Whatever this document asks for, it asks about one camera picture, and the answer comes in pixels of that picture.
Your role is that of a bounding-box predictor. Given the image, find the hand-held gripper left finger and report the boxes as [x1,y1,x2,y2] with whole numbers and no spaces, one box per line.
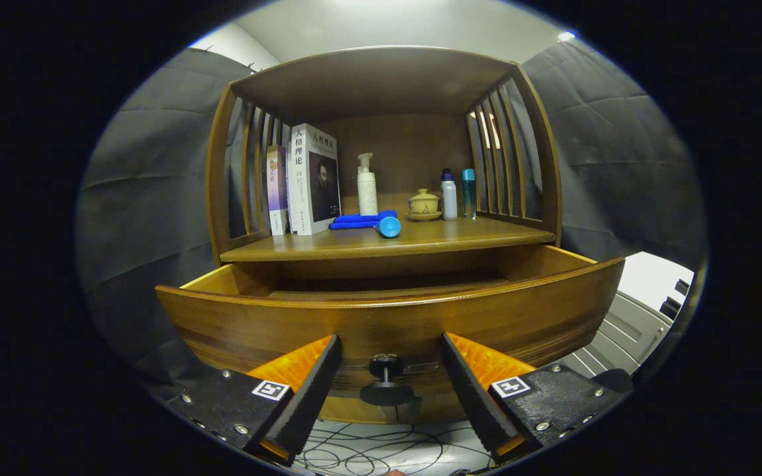
[166,334,343,467]

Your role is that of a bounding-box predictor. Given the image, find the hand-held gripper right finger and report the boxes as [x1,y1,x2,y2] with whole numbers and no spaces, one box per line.
[441,332,620,467]

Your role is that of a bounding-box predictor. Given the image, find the brown wooden drawer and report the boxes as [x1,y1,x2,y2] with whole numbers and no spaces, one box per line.
[155,245,626,425]

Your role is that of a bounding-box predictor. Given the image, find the brown wooden countertop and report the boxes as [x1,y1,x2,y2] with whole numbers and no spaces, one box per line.
[220,215,557,263]

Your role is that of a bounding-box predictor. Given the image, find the white panelled cabinet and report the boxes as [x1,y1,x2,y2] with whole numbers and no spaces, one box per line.
[556,251,695,379]

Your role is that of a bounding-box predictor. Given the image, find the brown wooden cabinet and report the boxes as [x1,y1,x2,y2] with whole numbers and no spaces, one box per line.
[206,45,564,265]

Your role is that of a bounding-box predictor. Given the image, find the blue folded cloth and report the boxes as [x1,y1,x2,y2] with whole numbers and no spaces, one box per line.
[329,210,398,231]

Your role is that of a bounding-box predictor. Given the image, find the yellow lidded teacup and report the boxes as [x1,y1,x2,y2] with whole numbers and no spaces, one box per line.
[406,188,443,222]

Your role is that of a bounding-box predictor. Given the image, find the white bottle blue cap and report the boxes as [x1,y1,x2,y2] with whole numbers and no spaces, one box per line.
[440,168,458,221]

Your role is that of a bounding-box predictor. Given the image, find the teal slim bottle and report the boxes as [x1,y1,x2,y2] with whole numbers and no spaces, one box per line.
[462,168,478,220]

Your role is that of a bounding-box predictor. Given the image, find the thin purple book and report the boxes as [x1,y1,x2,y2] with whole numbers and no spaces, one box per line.
[266,145,289,237]

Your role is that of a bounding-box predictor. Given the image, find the white pump bottle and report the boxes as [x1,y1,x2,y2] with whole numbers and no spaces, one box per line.
[357,153,380,216]

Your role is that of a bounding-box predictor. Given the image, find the thick white book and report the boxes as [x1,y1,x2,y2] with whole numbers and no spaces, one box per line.
[286,123,342,237]

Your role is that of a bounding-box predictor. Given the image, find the black backdrop cloth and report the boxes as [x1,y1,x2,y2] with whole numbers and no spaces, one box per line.
[75,40,709,397]

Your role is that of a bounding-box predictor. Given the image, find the black floor cables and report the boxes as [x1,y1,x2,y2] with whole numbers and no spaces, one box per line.
[292,422,497,475]

